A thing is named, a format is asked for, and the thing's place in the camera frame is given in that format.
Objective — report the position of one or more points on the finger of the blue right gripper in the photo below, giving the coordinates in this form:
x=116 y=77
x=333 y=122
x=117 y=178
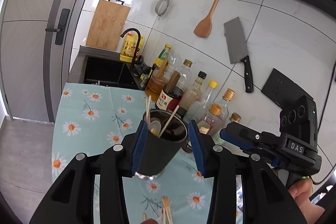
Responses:
x=234 y=138
x=248 y=133

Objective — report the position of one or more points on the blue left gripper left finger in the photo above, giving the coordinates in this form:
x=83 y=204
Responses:
x=138 y=145

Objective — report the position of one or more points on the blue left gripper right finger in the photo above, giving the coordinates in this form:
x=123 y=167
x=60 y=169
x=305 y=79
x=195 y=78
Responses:
x=197 y=145

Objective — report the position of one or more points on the yellow handled cartoon spoon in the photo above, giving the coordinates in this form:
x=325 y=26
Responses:
x=155 y=131

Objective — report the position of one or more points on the white ceramic soup spoon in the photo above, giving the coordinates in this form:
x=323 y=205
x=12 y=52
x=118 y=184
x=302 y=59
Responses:
x=155 y=123

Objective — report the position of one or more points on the black kitchen sink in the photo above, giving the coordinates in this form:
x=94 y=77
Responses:
x=102 y=67

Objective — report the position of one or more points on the person's right hand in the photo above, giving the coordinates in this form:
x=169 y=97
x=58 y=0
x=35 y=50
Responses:
x=301 y=191

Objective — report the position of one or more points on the dark soy sauce bottle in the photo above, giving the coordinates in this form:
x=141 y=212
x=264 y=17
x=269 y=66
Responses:
x=209 y=118

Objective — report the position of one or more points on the black cylindrical utensil holder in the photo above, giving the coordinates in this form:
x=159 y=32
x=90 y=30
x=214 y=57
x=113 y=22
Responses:
x=159 y=152

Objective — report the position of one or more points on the yellow cap clear bottle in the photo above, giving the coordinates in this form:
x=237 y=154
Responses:
x=204 y=100

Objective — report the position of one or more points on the black cap bottle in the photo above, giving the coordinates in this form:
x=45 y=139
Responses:
x=192 y=92

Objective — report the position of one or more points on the red label soy sauce bottle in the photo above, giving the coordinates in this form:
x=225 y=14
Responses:
x=170 y=94

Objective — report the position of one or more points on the daisy print teal tablecloth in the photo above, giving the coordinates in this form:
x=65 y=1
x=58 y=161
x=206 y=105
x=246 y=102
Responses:
x=93 y=118

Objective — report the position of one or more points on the tall gold cap bottle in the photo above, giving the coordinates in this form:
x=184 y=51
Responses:
x=185 y=75

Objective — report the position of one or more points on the cooking oil bottle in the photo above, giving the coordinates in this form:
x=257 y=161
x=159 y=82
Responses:
x=157 y=81

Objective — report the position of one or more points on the black sink faucet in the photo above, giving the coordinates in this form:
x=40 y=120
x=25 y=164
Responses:
x=139 y=43

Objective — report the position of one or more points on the yellow dish soap bottle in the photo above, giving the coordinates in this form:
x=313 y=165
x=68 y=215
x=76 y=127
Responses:
x=128 y=48

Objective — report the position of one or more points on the wooden spatula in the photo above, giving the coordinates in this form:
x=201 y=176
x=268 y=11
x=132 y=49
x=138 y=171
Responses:
x=204 y=27

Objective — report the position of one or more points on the wooden cutting board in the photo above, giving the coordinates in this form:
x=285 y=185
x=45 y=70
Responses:
x=107 y=25

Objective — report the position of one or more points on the grey door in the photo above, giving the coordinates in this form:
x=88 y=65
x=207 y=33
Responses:
x=34 y=69

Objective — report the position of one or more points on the metal mesh strainer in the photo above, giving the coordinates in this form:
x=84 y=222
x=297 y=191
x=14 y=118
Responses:
x=161 y=7

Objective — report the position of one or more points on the orange handled capybara spoon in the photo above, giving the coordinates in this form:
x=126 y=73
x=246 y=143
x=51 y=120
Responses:
x=166 y=212

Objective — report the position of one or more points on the black wall outlet panel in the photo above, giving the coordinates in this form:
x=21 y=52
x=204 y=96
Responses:
x=281 y=90

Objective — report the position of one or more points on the kitchen cleaver black handle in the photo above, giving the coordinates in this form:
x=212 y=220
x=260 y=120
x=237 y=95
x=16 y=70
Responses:
x=238 y=51

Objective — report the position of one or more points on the black door handle lock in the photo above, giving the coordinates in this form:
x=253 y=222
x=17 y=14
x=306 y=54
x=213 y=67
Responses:
x=60 y=30

